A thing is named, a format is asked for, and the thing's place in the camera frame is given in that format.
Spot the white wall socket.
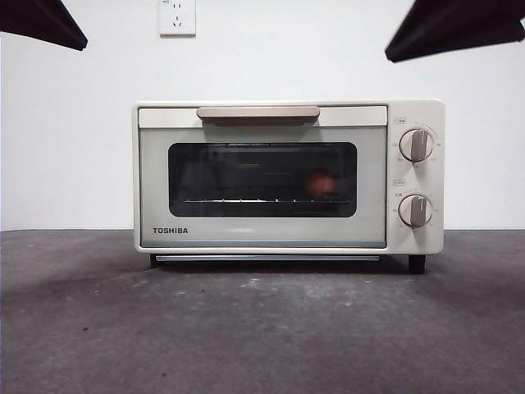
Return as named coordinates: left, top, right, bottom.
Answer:
left=159, top=0, right=197, bottom=39

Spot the brown egg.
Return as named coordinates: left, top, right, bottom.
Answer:
left=305, top=170, right=340, bottom=198

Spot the metal wire oven rack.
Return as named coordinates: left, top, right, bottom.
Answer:
left=183, top=198, right=352, bottom=205

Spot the cream Toshiba toaster oven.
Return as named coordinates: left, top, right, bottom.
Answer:
left=131, top=99, right=446, bottom=274

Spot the metal crumb tray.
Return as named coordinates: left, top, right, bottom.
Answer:
left=150, top=254, right=381, bottom=263

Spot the temperature knob with beige grip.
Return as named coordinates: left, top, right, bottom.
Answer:
left=399, top=128, right=436, bottom=163

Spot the timer knob with beige grip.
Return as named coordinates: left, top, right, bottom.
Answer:
left=399, top=195, right=434, bottom=228

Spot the glass oven door with handle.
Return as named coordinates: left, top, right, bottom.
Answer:
left=138, top=105, right=389, bottom=250

